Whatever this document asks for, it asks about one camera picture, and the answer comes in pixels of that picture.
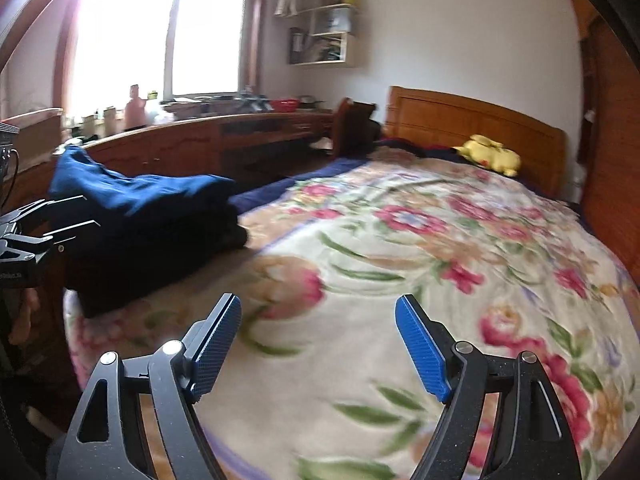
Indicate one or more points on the wooden desk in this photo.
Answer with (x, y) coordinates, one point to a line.
(175, 140)

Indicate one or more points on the stack of papers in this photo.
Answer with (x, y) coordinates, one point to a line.
(325, 52)

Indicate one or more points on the pink plastic jug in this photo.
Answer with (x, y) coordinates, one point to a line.
(134, 110)

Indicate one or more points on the red basket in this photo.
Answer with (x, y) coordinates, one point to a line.
(284, 105)

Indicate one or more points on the small white object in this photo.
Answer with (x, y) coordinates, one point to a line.
(590, 116)

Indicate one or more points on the white plastic bag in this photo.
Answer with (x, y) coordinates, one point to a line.
(160, 112)

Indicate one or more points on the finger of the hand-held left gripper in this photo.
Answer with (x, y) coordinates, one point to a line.
(55, 240)
(50, 208)

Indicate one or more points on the floral blanket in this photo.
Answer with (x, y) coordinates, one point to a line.
(400, 260)

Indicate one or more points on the wooden bed headboard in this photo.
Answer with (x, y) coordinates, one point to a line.
(450, 115)

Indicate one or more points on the white wall shelf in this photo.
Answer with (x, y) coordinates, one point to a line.
(350, 50)

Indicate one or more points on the black grey gadget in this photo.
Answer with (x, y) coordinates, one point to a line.
(250, 102)

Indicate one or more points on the black garment on chair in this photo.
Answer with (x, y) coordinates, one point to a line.
(376, 135)

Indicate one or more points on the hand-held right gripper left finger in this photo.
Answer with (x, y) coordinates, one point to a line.
(215, 345)

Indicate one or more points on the black clothing pile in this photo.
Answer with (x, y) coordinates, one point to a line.
(150, 255)

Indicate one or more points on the yellow plush toy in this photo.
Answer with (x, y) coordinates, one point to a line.
(490, 155)

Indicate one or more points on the black binder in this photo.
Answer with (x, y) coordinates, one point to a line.
(297, 45)

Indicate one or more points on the dark red bedding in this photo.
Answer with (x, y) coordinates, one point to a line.
(415, 146)

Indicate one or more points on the wooden louvered wardrobe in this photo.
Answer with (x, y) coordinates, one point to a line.
(610, 185)

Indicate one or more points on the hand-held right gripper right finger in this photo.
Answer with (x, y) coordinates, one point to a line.
(420, 345)

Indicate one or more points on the white paper bag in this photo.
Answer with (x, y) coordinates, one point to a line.
(337, 22)

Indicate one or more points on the person's left hand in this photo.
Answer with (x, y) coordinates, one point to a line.
(27, 315)

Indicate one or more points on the wooden framed window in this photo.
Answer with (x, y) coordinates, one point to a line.
(200, 35)

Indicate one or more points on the grey box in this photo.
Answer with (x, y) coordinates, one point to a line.
(312, 102)

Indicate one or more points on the wooden chair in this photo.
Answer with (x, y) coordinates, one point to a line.
(350, 125)

